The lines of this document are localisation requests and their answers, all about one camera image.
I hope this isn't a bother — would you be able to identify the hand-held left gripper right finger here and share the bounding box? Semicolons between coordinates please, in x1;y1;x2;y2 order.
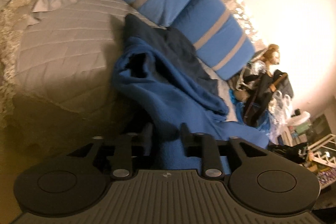
180;123;271;178

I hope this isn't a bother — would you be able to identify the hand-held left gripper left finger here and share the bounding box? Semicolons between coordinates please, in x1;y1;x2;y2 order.
67;123;154;179

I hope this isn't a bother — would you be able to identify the blue fleece sweater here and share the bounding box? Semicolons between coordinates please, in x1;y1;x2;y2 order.
113;13;269;170

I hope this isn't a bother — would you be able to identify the pile of dark clothes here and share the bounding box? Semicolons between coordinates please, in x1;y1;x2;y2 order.
268;143;308;165

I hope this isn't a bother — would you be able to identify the white plastic bag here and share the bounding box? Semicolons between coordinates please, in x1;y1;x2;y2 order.
268;90;294;136

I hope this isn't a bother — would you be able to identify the heap of light laundry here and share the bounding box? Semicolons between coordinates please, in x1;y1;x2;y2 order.
289;108;313;136

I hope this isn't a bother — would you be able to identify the grey quilted bedspread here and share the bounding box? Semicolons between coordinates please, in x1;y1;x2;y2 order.
0;0;237;125

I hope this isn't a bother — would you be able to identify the brown teddy bear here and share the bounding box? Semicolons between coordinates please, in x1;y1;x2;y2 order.
260;43;283;75

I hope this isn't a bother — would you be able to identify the silver plush blanket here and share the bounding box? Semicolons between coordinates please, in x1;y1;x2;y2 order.
0;0;265;132

